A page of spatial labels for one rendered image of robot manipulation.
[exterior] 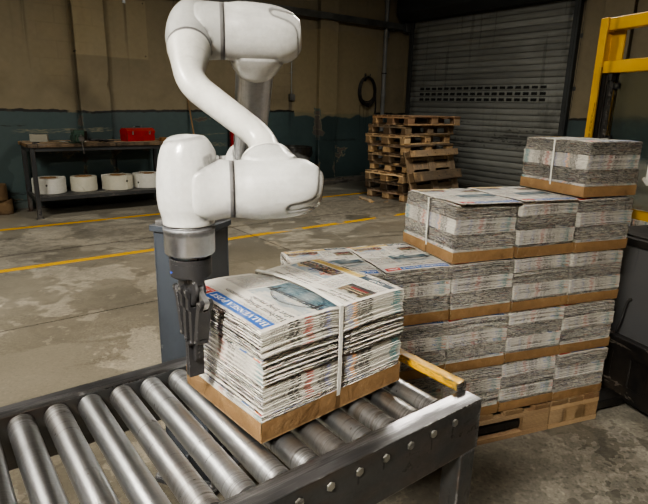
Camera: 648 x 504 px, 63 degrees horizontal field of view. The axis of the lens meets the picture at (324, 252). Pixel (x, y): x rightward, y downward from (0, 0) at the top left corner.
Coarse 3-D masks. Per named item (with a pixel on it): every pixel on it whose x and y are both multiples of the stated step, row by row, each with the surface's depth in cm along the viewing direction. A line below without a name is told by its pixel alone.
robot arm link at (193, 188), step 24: (168, 144) 87; (192, 144) 87; (168, 168) 87; (192, 168) 87; (216, 168) 89; (168, 192) 88; (192, 192) 88; (216, 192) 89; (168, 216) 90; (192, 216) 90; (216, 216) 91
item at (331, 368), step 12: (264, 276) 120; (276, 276) 119; (288, 288) 112; (300, 288) 111; (312, 300) 105; (324, 300) 105; (336, 300) 105; (336, 312) 102; (348, 312) 104; (336, 324) 103; (348, 324) 105; (336, 336) 103; (348, 336) 105; (336, 348) 104; (348, 348) 106; (336, 360) 106; (336, 372) 106; (336, 384) 107
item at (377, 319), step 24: (288, 264) 127; (312, 264) 127; (336, 264) 128; (336, 288) 112; (360, 288) 112; (384, 288) 112; (360, 312) 106; (384, 312) 111; (360, 336) 108; (384, 336) 113; (360, 360) 110; (384, 360) 115
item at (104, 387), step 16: (144, 368) 124; (160, 368) 124; (176, 368) 124; (96, 384) 116; (112, 384) 116; (128, 384) 118; (32, 400) 110; (48, 400) 110; (64, 400) 110; (144, 400) 121; (0, 416) 104; (80, 416) 113; (0, 432) 104; (48, 432) 109; (48, 448) 110; (16, 464) 107
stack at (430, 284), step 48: (432, 288) 201; (480, 288) 209; (528, 288) 218; (432, 336) 206; (480, 336) 214; (528, 336) 224; (432, 384) 212; (480, 384) 221; (528, 384) 231; (528, 432) 238
